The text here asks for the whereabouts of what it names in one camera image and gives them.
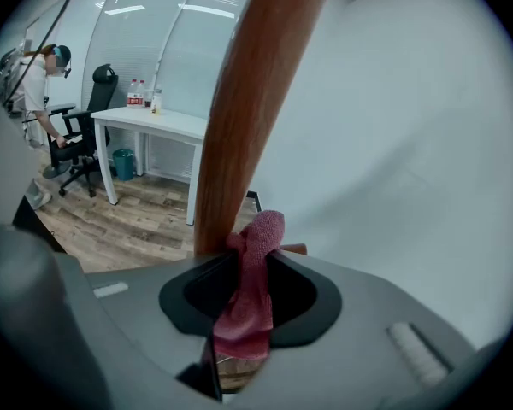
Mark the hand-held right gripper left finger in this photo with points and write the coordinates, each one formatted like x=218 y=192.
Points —
x=132 y=327

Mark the red cloth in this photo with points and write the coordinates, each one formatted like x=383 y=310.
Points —
x=252 y=271

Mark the wooden coat rack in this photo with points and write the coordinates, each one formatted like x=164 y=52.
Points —
x=248 y=122

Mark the black office chair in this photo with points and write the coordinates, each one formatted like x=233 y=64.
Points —
x=102 y=96

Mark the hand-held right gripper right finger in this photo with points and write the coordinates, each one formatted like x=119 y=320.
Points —
x=359 y=357

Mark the small clear bottle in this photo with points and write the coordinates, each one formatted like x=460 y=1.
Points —
x=156 y=101

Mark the white table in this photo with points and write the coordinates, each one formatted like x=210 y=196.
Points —
x=154 y=120

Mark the teal waste bin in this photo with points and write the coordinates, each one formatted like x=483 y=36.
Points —
x=124 y=165

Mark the red label water bottle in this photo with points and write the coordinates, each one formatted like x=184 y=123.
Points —
x=141 y=96
x=132 y=96

